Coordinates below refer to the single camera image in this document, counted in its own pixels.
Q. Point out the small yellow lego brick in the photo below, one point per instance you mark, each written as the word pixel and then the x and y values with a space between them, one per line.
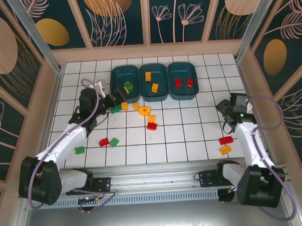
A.
pixel 136 106
pixel 148 76
pixel 155 87
pixel 225 150
pixel 151 118
pixel 124 106

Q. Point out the green lego flower piece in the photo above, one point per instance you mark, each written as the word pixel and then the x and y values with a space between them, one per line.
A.
pixel 130 87

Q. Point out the teal plastic container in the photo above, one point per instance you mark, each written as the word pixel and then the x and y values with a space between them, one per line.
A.
pixel 119 75
pixel 162 75
pixel 183 71

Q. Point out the small green lego brick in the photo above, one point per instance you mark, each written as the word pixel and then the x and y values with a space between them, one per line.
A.
pixel 79 150
pixel 114 142

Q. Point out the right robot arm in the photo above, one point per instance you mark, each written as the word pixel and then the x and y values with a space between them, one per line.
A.
pixel 254 188

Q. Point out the long green lego brick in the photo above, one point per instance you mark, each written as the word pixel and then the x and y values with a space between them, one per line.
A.
pixel 115 109

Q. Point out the long red lego brick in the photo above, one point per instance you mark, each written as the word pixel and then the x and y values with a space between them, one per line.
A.
pixel 226 140

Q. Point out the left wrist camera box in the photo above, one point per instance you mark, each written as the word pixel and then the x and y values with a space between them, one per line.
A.
pixel 100 86

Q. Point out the aluminium corner post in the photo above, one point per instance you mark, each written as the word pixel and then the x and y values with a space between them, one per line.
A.
pixel 257 20
pixel 34 35

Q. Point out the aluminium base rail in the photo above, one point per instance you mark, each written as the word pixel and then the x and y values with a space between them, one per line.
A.
pixel 154 179

